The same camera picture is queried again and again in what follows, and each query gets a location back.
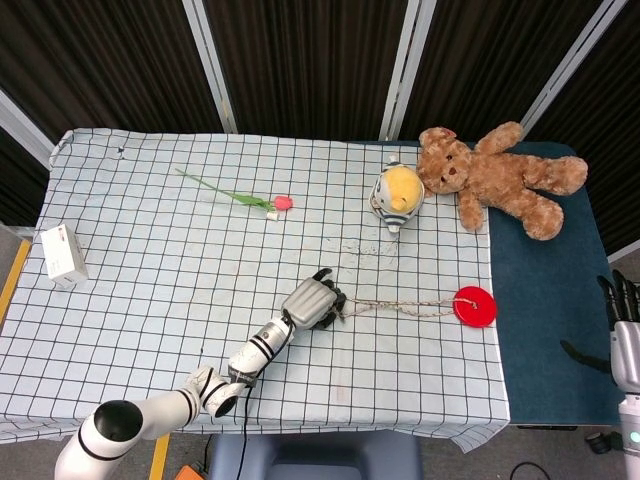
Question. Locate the red disc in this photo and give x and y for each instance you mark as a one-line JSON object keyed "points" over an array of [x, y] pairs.
{"points": [[475, 307]]}

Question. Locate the grey blue chair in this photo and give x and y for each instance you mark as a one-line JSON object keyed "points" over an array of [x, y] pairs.
{"points": [[325, 457]]}

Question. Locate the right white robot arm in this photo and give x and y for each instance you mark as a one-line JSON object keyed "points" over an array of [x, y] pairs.
{"points": [[631, 430]]}

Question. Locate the white folding screen frame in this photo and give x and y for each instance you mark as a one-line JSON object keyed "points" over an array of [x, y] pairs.
{"points": [[395, 70]]}

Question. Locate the brown teddy bear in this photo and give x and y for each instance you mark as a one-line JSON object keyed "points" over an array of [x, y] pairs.
{"points": [[492, 177]]}

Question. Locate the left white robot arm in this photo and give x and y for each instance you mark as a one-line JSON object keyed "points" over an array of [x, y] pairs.
{"points": [[190, 385]]}

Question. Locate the yellow striped plush doll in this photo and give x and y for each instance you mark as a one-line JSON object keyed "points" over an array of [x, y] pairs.
{"points": [[397, 192]]}

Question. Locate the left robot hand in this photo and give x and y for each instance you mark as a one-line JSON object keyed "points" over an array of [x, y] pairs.
{"points": [[312, 302]]}

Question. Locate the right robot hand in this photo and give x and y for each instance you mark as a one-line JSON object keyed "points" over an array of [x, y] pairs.
{"points": [[622, 345]]}

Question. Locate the small white box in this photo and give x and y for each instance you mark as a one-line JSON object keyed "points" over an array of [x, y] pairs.
{"points": [[62, 255]]}

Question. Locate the pink artificial tulip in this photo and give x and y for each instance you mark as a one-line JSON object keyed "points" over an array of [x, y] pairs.
{"points": [[245, 197]]}

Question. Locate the orange object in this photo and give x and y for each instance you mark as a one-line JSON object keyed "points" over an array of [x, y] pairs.
{"points": [[187, 473]]}

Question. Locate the white checkered tablecloth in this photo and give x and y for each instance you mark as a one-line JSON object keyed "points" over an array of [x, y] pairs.
{"points": [[150, 300]]}

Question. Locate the dark teal table mat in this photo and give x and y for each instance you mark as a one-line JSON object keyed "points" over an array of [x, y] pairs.
{"points": [[545, 310]]}

